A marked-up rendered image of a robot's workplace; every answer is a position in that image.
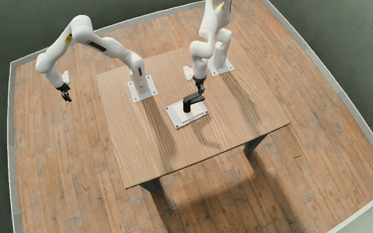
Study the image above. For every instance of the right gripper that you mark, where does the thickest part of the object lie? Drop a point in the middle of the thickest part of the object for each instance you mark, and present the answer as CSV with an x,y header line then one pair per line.
x,y
64,89

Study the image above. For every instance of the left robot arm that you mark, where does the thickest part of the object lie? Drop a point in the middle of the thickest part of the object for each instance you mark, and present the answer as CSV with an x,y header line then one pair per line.
x,y
201,51

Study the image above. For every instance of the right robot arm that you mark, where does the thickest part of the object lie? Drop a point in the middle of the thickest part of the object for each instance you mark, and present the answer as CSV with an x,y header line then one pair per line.
x,y
80,29

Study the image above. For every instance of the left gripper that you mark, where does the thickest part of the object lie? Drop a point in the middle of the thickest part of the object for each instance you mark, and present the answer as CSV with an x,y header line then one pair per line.
x,y
199,84

